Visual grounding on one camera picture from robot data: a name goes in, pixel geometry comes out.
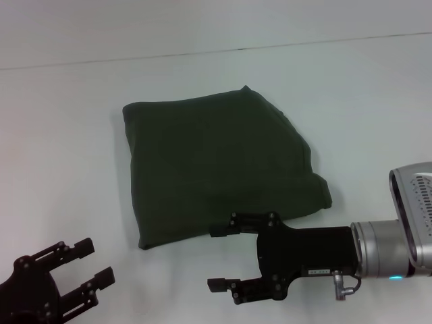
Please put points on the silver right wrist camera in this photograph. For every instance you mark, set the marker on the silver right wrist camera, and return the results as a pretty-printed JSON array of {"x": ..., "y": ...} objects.
[{"x": 413, "y": 216}]

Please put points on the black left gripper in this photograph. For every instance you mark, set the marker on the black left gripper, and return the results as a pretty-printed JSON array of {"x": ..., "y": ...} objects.
[{"x": 23, "y": 297}]

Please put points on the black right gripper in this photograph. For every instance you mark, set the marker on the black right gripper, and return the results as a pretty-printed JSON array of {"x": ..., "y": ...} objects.
[{"x": 303, "y": 256}]

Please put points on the dark green FREE t-shirt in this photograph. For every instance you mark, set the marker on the dark green FREE t-shirt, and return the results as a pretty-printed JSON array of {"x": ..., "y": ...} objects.
[{"x": 219, "y": 162}]

